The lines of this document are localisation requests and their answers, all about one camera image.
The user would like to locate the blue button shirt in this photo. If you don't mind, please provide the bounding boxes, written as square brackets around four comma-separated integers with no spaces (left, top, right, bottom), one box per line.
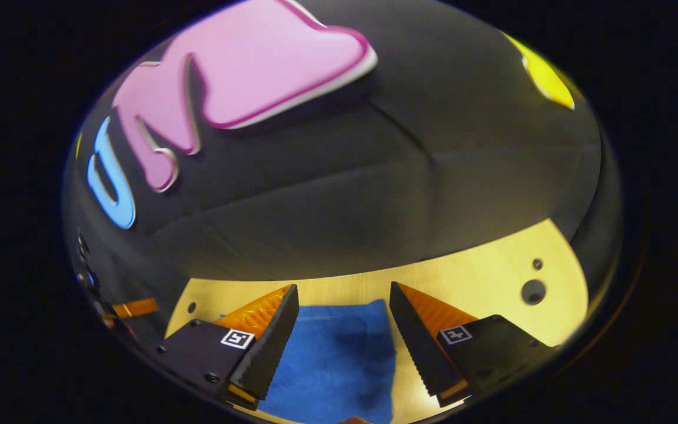
[257,299,397,424]

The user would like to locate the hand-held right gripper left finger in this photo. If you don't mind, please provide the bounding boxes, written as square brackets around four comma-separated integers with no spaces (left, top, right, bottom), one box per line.
[154,284,300,411]

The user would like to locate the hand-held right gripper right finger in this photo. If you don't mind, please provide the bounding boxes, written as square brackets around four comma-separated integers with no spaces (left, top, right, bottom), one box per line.
[390,281,557,408]

